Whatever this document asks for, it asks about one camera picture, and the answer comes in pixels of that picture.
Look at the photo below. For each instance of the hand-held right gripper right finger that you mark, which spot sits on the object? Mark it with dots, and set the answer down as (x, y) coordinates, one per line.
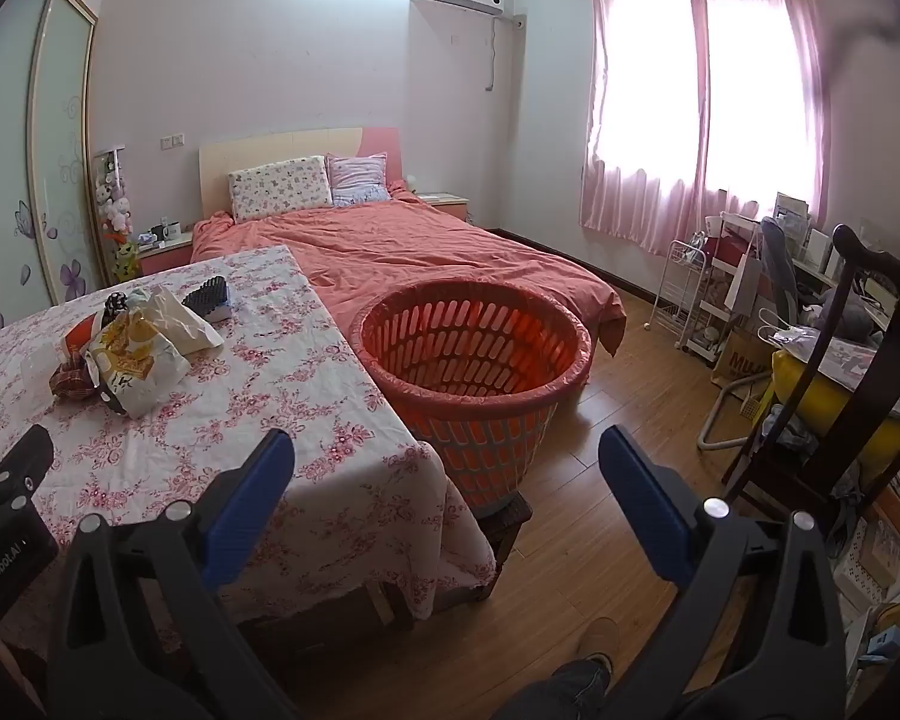
(645, 502)

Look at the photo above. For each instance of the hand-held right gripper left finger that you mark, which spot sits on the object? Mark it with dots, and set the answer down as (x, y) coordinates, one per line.
(251, 499)

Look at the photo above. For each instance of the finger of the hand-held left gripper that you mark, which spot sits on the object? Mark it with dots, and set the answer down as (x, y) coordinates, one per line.
(15, 465)

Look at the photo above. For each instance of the red checked pouch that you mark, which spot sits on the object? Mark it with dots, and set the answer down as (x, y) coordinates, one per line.
(71, 379)

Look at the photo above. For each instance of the orange packet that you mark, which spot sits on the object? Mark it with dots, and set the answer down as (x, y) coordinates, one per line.
(82, 334)

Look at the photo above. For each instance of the orange laundry basket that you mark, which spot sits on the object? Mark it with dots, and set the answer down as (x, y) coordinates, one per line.
(487, 457)

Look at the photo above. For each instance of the pale plastic bag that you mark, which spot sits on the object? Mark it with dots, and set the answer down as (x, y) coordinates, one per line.
(184, 322)

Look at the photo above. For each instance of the black mesh garment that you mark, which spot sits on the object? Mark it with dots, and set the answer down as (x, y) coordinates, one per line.
(206, 292)

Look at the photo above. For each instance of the floral tablecloth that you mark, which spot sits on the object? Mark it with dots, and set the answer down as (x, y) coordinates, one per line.
(270, 360)

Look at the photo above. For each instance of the brown shoe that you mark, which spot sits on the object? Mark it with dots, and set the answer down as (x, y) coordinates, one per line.
(598, 637)

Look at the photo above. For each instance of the brown paper bag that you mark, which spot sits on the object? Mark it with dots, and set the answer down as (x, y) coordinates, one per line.
(739, 364)

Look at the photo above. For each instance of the person's leg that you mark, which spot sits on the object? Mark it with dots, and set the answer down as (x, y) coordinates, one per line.
(555, 690)

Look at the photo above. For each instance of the pile of boxes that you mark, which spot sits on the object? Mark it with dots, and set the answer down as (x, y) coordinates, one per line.
(885, 555)

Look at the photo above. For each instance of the pink nightstand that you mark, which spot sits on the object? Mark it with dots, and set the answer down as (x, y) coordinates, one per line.
(450, 204)
(165, 259)

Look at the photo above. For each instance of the grey office chair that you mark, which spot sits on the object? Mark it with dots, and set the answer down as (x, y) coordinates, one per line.
(780, 262)

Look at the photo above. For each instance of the plush toy display tube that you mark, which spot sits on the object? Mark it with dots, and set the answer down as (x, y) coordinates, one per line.
(116, 202)

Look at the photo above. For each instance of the bed with salmon duvet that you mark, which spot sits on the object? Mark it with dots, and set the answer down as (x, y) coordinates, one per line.
(420, 247)

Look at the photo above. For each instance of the sliding door wardrobe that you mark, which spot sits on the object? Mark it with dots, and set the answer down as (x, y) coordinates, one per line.
(60, 165)

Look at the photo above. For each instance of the pink curtain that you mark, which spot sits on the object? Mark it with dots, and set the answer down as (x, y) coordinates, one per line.
(607, 195)
(810, 90)

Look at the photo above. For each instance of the floral pillow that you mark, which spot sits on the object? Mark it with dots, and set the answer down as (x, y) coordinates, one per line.
(277, 187)

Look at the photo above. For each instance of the dark wooden chair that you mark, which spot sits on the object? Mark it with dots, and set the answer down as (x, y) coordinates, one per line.
(851, 240)

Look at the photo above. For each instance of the striped pillow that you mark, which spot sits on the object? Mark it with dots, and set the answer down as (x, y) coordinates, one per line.
(356, 180)

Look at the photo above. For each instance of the cream and pink headboard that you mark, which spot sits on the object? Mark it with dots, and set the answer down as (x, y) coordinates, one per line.
(270, 150)

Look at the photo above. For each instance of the white air conditioner pipe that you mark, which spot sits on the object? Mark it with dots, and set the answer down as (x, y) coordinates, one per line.
(493, 52)

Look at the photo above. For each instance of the white metal frame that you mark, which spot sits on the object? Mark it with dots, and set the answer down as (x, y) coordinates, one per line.
(709, 420)

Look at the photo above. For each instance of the wall outlet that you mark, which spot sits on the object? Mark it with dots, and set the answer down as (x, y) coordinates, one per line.
(172, 140)

